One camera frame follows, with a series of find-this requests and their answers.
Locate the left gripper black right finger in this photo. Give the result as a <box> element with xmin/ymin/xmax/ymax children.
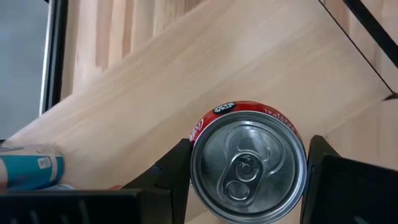
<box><xmin>299</xmin><ymin>134</ymin><xmax>398</xmax><ymax>224</ymax></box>

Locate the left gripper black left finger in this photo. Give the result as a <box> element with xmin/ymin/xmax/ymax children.
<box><xmin>0</xmin><ymin>138</ymin><xmax>193</xmax><ymax>224</ymax></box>

